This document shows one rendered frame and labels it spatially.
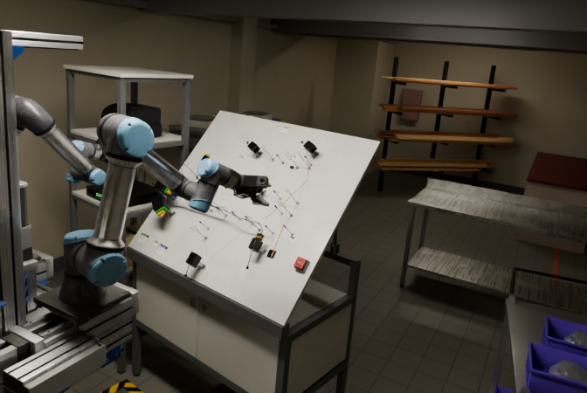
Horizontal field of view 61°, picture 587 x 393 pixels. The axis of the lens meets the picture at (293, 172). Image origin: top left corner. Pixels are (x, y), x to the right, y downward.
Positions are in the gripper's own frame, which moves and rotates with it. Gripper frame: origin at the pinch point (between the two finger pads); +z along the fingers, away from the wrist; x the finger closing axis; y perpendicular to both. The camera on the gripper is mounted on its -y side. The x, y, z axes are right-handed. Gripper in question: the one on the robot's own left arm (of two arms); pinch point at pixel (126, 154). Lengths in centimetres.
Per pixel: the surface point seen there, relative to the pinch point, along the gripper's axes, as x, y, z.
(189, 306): -42, 71, 27
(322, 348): -9, 133, 47
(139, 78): 28.6, -34.8, 13.6
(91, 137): -20, -43, 18
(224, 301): -16, 89, 13
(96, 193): -48, -24, 29
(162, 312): -64, 58, 34
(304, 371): -18, 136, 35
